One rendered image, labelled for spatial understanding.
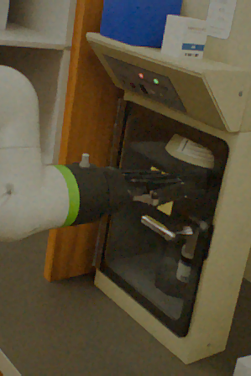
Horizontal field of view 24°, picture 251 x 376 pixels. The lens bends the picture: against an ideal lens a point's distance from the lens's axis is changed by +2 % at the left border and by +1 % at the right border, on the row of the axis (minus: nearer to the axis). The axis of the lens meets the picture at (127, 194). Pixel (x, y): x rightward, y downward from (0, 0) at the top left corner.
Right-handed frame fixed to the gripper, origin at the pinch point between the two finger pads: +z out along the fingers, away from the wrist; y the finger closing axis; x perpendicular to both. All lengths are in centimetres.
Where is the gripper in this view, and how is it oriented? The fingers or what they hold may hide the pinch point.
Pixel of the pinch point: (188, 181)
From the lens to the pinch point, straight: 102.0
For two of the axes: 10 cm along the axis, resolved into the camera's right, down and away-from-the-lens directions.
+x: -1.6, 9.2, 3.5
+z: 7.8, -1.0, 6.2
